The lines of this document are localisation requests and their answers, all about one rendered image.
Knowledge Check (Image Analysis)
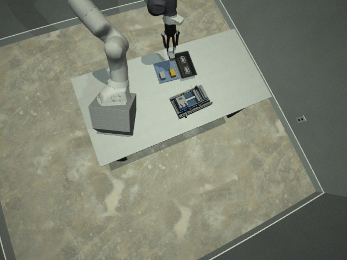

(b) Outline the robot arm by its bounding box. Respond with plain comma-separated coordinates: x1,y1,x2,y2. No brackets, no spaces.
68,0,184,106

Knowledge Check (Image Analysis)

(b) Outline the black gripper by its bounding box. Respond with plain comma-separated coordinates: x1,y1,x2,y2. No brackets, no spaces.
161,23,180,57

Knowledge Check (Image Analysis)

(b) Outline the yellow rectangular block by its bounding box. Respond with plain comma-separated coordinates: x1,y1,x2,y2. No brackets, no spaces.
169,69,176,78

